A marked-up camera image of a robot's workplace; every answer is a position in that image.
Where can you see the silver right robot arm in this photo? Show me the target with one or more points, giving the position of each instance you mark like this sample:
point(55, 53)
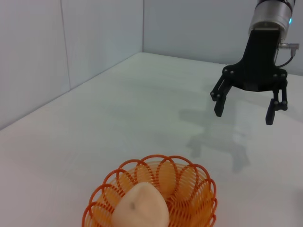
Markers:
point(267, 14)

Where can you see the orange woven plastic basket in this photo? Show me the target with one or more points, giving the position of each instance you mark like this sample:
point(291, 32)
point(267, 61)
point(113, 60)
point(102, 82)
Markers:
point(194, 201)

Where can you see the beige donut bread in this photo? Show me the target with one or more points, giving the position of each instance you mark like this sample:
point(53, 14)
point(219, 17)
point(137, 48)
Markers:
point(142, 205)

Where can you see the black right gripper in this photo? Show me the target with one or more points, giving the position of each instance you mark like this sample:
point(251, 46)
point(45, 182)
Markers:
point(258, 66)

